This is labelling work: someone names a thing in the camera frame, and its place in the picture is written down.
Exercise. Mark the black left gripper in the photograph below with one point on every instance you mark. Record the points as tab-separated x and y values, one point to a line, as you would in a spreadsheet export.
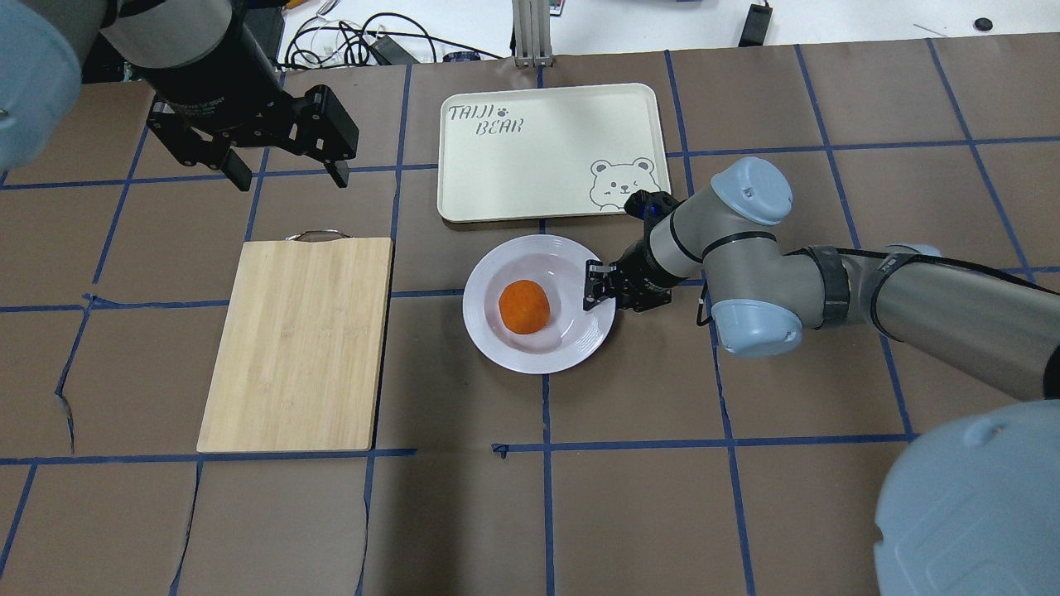
217	89

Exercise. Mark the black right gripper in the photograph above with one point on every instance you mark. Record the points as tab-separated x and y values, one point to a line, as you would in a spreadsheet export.
638	276

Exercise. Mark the white round plate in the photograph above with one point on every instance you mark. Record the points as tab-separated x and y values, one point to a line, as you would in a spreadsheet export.
557	264

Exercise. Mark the orange fruit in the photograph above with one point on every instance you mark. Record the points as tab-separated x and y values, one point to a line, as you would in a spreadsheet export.
524	307

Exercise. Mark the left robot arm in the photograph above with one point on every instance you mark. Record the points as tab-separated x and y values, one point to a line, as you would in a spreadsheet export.
45	45

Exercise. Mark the cream bear tray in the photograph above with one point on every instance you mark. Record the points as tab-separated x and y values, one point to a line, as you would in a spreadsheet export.
548	153

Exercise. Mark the wooden cutting board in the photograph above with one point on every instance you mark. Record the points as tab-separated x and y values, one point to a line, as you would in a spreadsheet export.
299	362

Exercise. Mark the black power brick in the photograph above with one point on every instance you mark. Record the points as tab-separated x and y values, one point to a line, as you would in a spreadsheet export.
756	24

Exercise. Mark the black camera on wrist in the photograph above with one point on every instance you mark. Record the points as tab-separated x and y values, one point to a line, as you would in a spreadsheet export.
650	206

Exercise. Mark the aluminium frame post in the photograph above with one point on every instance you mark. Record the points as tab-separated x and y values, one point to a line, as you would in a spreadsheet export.
532	34

